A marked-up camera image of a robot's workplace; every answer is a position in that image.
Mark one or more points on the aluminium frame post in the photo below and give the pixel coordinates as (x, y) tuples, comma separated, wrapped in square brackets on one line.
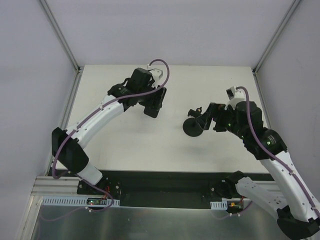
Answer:
[(59, 34), (293, 7)]

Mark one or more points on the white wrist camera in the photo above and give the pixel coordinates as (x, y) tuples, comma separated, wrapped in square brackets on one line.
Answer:
[(156, 73), (235, 96)]

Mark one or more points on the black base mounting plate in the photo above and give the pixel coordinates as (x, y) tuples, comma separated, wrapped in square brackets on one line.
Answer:
[(160, 189)]

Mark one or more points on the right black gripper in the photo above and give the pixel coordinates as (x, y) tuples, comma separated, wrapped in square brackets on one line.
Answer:
[(213, 116)]

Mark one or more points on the left aluminium frame post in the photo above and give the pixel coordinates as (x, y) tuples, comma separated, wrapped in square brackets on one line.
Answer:
[(59, 34)]

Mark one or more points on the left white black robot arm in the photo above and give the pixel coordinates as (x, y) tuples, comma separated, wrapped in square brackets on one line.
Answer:
[(68, 144)]

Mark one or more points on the white cable duct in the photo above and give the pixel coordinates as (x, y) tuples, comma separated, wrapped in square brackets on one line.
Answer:
[(219, 205), (68, 201)]

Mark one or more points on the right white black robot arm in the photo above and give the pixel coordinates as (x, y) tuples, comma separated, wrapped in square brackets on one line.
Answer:
[(297, 212)]

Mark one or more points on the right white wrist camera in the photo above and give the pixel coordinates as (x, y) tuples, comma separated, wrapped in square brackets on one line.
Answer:
[(235, 96)]

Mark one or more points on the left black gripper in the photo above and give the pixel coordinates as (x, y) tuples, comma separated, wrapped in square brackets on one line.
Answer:
[(157, 99)]

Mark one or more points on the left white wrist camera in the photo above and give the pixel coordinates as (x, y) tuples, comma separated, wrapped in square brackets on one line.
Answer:
[(156, 73)]

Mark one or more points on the right white cable duct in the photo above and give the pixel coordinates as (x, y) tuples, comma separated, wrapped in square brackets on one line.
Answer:
[(219, 205)]

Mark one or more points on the black phone stand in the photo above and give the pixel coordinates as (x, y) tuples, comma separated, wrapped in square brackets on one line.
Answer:
[(190, 126)]

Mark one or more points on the left white cable duct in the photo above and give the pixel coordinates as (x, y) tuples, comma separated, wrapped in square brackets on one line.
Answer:
[(68, 201)]

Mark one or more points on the right aluminium frame post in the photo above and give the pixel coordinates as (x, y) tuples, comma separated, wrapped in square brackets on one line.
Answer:
[(293, 7)]

